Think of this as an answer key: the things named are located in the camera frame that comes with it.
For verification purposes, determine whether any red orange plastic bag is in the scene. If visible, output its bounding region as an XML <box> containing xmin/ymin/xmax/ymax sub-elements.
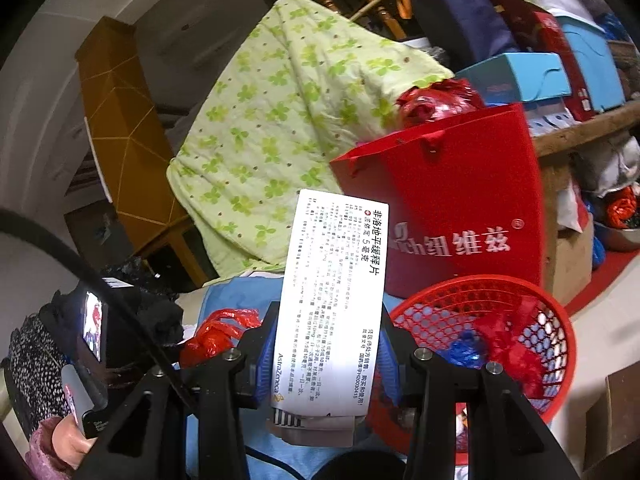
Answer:
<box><xmin>605</xmin><ymin>197</ymin><xmax>638</xmax><ymax>231</ymax></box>

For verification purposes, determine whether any teal cardboard box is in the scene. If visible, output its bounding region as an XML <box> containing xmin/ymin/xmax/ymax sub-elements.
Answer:
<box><xmin>455</xmin><ymin>52</ymin><xmax>572</xmax><ymax>106</ymax></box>

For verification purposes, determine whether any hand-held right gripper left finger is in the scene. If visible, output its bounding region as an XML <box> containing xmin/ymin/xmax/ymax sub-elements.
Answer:
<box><xmin>82</xmin><ymin>300</ymin><xmax>281</xmax><ymax>480</ymax></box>

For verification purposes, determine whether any orange wooden cabinet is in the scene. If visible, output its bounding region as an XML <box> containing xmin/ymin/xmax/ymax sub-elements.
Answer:
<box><xmin>75</xmin><ymin>16</ymin><xmax>211</xmax><ymax>286</ymax></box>

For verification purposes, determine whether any person's left hand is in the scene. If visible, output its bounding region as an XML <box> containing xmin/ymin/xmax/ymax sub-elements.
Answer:
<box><xmin>52</xmin><ymin>417</ymin><xmax>98</xmax><ymax>461</ymax></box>

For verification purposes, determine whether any metal bowl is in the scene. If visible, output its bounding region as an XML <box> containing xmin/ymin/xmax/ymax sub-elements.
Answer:
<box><xmin>595</xmin><ymin>220</ymin><xmax>640</xmax><ymax>253</ymax></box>

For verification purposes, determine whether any person's left forearm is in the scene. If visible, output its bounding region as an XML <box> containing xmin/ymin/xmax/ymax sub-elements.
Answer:
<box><xmin>25</xmin><ymin>420</ymin><xmax>86</xmax><ymax>480</ymax></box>

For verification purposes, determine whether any light blue blanket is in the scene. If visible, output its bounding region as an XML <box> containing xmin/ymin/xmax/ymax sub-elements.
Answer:
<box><xmin>185</xmin><ymin>272</ymin><xmax>416</xmax><ymax>480</ymax></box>

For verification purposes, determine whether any crumpled red plastic bag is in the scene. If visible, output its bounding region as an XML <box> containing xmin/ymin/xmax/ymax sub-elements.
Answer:
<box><xmin>397</xmin><ymin>78</ymin><xmax>486</xmax><ymax>128</ymax></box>

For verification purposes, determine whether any red gift box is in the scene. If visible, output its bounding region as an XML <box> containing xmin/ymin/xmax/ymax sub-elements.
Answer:
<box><xmin>532</xmin><ymin>10</ymin><xmax>596</xmax><ymax>121</ymax></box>

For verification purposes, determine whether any red floor mat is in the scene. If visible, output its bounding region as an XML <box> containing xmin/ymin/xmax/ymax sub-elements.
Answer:
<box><xmin>565</xmin><ymin>247</ymin><xmax>640</xmax><ymax>316</ymax></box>

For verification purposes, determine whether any white medicine box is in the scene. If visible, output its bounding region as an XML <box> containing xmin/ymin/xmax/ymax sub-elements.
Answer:
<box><xmin>267</xmin><ymin>189</ymin><xmax>391</xmax><ymax>448</ymax></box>

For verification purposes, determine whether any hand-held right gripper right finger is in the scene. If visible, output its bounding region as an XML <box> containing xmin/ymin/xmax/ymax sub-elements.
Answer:
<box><xmin>380</xmin><ymin>305</ymin><xmax>583</xmax><ymax>480</ymax></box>

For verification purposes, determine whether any brown cardboard box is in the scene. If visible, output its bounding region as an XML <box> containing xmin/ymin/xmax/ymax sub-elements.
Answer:
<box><xmin>542</xmin><ymin>165</ymin><xmax>596</xmax><ymax>306</ymax></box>
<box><xmin>582</xmin><ymin>375</ymin><xmax>640</xmax><ymax>471</ymax></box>

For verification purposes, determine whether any blue foil wrapper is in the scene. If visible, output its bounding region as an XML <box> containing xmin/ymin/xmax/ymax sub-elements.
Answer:
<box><xmin>447</xmin><ymin>330</ymin><xmax>488</xmax><ymax>368</ymax></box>

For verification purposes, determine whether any wooden shelf board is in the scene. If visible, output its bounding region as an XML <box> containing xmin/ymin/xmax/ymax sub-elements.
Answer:
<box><xmin>530</xmin><ymin>100</ymin><xmax>640</xmax><ymax>161</ymax></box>

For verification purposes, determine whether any red paper bag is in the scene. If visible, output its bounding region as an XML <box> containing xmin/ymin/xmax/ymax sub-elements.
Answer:
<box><xmin>329</xmin><ymin>103</ymin><xmax>546</xmax><ymax>301</ymax></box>

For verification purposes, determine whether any black white spotted cloth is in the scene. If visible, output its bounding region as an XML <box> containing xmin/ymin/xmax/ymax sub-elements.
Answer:
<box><xmin>0</xmin><ymin>310</ymin><xmax>76</xmax><ymax>431</ymax></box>

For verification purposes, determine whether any red mesh basket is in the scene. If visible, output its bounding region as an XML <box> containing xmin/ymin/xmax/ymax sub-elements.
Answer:
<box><xmin>370</xmin><ymin>275</ymin><xmax>577</xmax><ymax>456</ymax></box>

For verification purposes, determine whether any green floral blanket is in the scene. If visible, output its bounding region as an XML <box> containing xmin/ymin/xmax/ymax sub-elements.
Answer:
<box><xmin>167</xmin><ymin>0</ymin><xmax>453</xmax><ymax>273</ymax></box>

